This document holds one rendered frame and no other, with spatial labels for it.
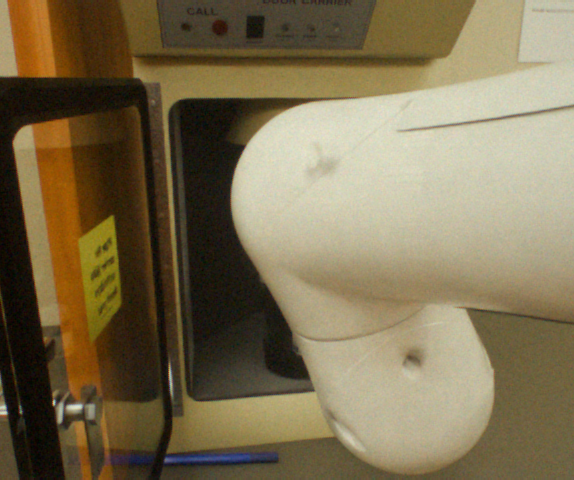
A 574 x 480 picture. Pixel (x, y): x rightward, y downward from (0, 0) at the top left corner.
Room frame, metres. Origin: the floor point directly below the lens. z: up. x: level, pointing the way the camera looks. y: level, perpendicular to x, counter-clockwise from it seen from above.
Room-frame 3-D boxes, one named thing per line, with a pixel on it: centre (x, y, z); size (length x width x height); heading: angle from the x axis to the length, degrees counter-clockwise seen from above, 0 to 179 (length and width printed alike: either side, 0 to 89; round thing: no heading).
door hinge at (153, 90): (0.53, 0.14, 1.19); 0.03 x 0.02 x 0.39; 99
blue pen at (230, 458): (0.52, 0.08, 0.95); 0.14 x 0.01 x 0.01; 93
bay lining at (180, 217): (0.68, 0.01, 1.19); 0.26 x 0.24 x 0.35; 99
